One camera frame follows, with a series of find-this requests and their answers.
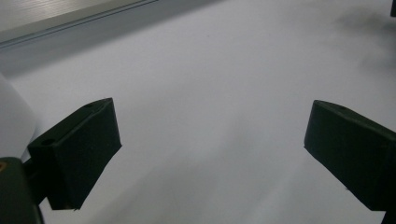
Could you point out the dark object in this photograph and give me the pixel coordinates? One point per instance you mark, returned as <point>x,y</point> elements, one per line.
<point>393,7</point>

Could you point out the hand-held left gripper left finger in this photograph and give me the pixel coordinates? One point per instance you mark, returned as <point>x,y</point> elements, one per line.
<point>74,155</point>

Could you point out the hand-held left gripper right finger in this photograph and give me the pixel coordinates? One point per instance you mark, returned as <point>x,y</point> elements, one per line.
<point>351,149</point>

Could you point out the aluminium frame rail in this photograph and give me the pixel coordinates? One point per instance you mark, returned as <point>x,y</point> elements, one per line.
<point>46,15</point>

